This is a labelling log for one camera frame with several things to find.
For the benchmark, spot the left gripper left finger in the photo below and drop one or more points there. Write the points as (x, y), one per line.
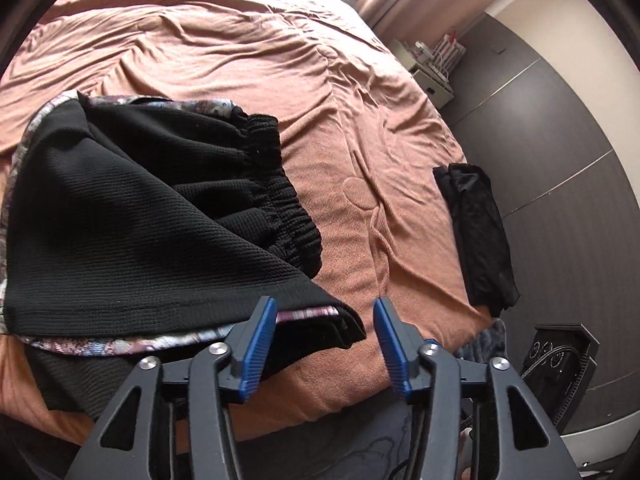
(135, 437)

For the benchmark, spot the folded black garment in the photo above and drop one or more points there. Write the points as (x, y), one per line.
(483, 249)

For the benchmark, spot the white nightstand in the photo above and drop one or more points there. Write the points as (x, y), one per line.
(431, 67)

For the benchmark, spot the person legs grey pajamas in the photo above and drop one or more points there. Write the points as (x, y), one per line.
(369, 440)

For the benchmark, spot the brown quilted bedspread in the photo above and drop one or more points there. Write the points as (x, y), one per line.
(359, 142)

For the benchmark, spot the black knit pants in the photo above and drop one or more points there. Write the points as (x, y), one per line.
(138, 225)

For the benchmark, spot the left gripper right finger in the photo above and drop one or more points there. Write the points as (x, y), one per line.
(467, 417)

